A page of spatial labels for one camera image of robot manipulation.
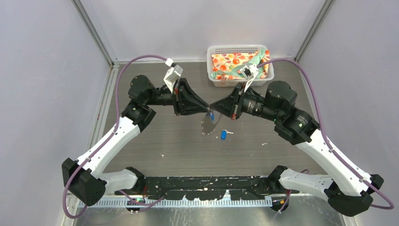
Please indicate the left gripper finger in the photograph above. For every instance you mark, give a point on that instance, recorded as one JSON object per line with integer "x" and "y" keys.
{"x": 190, "y": 108}
{"x": 190, "y": 96}

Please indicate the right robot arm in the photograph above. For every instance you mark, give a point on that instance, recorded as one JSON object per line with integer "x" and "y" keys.
{"x": 345, "y": 187}

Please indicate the large metal keyring disc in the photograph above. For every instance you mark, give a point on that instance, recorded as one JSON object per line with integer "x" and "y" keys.
{"x": 207, "y": 126}

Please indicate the white plastic basket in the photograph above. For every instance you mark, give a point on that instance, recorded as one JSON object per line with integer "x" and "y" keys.
{"x": 226, "y": 49}

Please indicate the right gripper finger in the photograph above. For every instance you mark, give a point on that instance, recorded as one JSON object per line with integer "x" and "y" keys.
{"x": 226, "y": 108}
{"x": 229, "y": 100}

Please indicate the floral patterned cloth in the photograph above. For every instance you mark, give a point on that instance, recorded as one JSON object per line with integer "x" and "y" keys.
{"x": 226, "y": 66}

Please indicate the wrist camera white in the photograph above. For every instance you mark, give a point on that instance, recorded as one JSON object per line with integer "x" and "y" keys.
{"x": 250, "y": 73}
{"x": 173, "y": 74}

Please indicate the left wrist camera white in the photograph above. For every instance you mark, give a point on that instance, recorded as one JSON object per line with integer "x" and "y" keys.
{"x": 173, "y": 74}

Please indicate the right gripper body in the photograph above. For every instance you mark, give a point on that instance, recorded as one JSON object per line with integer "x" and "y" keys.
{"x": 237, "y": 109}

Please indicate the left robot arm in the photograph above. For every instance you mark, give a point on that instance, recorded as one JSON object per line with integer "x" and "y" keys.
{"x": 85, "y": 177}

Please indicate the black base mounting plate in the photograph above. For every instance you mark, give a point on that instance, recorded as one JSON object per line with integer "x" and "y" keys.
{"x": 205, "y": 188}

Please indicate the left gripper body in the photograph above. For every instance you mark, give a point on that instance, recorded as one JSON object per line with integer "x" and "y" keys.
{"x": 177, "y": 96}

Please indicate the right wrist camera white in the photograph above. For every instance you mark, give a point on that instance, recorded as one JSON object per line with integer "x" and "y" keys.
{"x": 250, "y": 73}

